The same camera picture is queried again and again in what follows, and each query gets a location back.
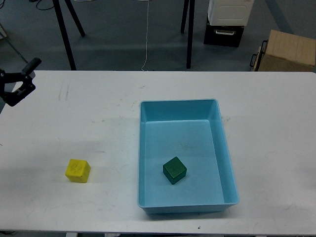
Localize green wooden block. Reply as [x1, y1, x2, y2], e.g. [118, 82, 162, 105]
[162, 157, 187, 185]

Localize yellow wooden block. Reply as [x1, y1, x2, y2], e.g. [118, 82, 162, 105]
[65, 159, 91, 183]

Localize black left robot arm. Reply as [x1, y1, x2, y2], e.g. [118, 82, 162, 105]
[0, 58, 41, 107]

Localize light wooden box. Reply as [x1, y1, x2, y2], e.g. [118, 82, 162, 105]
[250, 30, 316, 72]

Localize light blue plastic bin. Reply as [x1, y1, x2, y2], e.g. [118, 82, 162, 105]
[138, 99, 239, 214]

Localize black table leg right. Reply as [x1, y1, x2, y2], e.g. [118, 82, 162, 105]
[180, 0, 196, 69]

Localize black table leg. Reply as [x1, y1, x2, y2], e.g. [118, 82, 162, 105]
[180, 0, 196, 69]
[52, 0, 85, 71]

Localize white plastic container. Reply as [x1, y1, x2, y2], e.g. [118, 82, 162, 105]
[207, 0, 254, 26]

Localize black table leg left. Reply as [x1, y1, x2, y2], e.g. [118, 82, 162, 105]
[52, 0, 85, 71]

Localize white hanging cord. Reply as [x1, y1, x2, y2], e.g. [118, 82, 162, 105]
[141, 0, 151, 72]

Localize black box with handle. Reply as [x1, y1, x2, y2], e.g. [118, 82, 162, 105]
[203, 21, 244, 47]

